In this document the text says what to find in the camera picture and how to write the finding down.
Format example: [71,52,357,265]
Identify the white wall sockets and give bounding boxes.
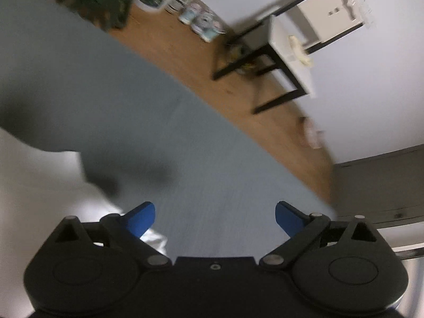
[346,0,376,29]

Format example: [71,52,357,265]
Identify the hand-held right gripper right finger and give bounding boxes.
[259,201,381,267]

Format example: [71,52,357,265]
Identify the yellow cloth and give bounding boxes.
[288,35,315,67]

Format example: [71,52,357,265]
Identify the small printed can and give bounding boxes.
[192,11,217,36]
[166,0,187,16]
[204,20,228,43]
[178,3,200,26]

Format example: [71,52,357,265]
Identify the grey door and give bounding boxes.
[331,145,424,249]

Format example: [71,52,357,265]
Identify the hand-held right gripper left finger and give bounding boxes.
[53,201,172,267]

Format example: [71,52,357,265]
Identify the cream and black chair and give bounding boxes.
[212,0,365,115]

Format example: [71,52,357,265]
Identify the white shirt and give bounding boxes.
[0,127,168,318]

